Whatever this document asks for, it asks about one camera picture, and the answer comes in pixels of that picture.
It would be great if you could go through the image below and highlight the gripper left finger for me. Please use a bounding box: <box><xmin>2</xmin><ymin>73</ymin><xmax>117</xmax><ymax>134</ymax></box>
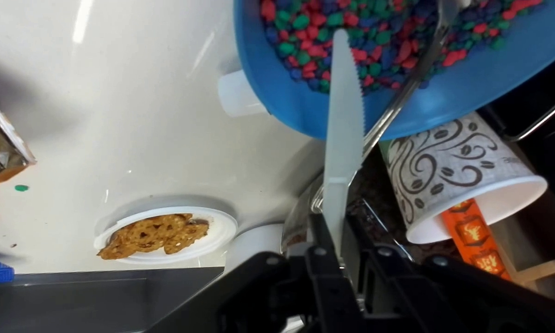
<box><xmin>146</xmin><ymin>213</ymin><xmax>368</xmax><ymax>333</ymax></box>

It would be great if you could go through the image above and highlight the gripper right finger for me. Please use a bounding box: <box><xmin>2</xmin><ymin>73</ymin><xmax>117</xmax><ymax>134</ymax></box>
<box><xmin>345</xmin><ymin>216</ymin><xmax>555</xmax><ymax>333</ymax></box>

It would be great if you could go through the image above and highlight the white plastic knife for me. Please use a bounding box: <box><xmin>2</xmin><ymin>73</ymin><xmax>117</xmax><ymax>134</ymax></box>
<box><xmin>322</xmin><ymin>29</ymin><xmax>366</xmax><ymax>260</ymax></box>

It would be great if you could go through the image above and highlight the clear plastic spoon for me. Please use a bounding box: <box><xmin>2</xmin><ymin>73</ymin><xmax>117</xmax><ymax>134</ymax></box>
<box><xmin>311</xmin><ymin>0</ymin><xmax>463</xmax><ymax>213</ymax></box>

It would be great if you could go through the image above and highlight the blue plastic bowl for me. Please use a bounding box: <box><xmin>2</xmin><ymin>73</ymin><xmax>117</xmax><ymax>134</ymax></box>
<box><xmin>233</xmin><ymin>0</ymin><xmax>555</xmax><ymax>142</ymax></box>

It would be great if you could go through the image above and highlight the white plastic cup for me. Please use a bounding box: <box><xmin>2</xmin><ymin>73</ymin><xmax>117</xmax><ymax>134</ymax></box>
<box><xmin>225</xmin><ymin>223</ymin><xmax>288</xmax><ymax>271</ymax></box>
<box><xmin>217</xmin><ymin>69</ymin><xmax>270</xmax><ymax>117</ymax></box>

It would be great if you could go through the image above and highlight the orange packet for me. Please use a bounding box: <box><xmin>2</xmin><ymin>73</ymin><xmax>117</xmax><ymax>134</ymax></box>
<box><xmin>439</xmin><ymin>199</ymin><xmax>512</xmax><ymax>281</ymax></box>

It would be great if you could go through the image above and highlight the white plastic lid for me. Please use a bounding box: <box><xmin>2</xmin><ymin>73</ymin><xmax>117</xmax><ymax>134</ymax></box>
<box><xmin>94</xmin><ymin>206</ymin><xmax>239</xmax><ymax>265</ymax></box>

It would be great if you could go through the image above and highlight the wooden box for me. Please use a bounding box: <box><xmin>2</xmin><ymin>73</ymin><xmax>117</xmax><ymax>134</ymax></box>
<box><xmin>490</xmin><ymin>215</ymin><xmax>555</xmax><ymax>303</ymax></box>

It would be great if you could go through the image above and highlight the paper cup with coffee print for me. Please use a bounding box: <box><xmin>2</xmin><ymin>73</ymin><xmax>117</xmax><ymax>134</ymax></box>
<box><xmin>379</xmin><ymin>111</ymin><xmax>549</xmax><ymax>245</ymax></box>

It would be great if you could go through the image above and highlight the heap of brown crackers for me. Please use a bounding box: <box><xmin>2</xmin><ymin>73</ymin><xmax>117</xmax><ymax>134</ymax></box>
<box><xmin>97</xmin><ymin>213</ymin><xmax>210</xmax><ymax>260</ymax></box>

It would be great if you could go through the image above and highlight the grey tray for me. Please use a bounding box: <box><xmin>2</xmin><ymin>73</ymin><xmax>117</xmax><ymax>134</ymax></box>
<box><xmin>0</xmin><ymin>267</ymin><xmax>226</xmax><ymax>333</ymax></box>

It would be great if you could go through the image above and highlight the heap of coloured pebbles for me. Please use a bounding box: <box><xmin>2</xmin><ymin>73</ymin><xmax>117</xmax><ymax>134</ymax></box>
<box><xmin>259</xmin><ymin>0</ymin><xmax>545</xmax><ymax>95</ymax></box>

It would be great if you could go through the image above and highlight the black container with metal handle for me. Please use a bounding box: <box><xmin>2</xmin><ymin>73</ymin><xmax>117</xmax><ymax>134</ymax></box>
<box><xmin>479</xmin><ymin>46</ymin><xmax>555</xmax><ymax>144</ymax></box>

